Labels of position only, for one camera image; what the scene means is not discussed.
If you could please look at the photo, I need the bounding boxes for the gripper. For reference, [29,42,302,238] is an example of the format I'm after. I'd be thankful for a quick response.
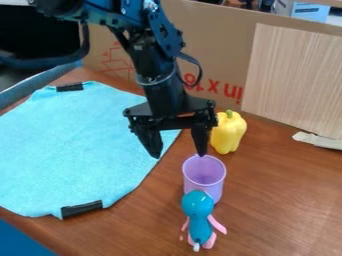
[121,68,220,160]

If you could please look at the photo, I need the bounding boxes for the purple cylinder cup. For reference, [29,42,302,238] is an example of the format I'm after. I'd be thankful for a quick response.
[180,153,229,205]

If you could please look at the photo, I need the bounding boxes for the blue cloth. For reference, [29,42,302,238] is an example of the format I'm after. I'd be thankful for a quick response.
[0,80,184,220]

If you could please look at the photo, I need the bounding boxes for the yellow toy pepper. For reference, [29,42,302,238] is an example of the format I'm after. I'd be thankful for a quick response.
[208,109,249,155]

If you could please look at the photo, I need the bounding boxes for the teal and pink toy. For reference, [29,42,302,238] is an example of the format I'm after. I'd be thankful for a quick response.
[179,189,229,253]

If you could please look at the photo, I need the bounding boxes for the cardboard box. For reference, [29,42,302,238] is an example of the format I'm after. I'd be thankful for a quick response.
[80,0,342,113]

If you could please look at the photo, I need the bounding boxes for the wooden board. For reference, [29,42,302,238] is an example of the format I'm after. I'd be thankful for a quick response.
[240,22,342,141]

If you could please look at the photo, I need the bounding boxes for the beige paper scrap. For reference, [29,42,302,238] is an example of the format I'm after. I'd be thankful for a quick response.
[291,130,342,152]

